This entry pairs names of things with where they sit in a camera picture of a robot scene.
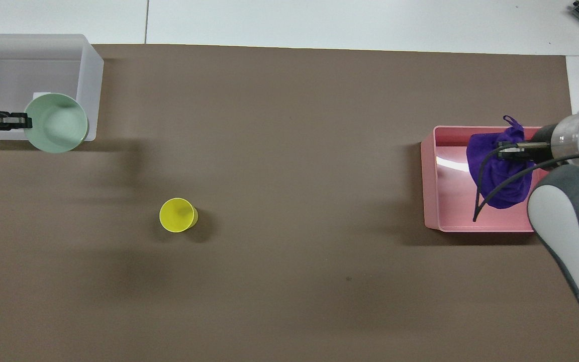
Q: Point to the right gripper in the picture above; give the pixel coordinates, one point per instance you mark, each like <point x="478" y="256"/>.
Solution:
<point x="541" y="143"/>

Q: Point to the purple cloth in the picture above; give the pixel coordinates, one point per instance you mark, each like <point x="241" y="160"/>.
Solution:
<point x="500" y="176"/>

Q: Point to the light green cup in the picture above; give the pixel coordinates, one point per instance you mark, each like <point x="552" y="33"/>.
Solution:
<point x="57" y="123"/>

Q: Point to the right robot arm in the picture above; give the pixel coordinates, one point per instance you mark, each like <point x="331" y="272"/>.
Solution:
<point x="576" y="211"/>

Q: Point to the pink box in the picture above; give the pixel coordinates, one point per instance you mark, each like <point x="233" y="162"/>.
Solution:
<point x="451" y="201"/>

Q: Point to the translucent white bin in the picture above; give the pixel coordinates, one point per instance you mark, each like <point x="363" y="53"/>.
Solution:
<point x="28" y="65"/>

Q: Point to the yellow cup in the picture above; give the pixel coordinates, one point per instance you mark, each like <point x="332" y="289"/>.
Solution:
<point x="178" y="215"/>

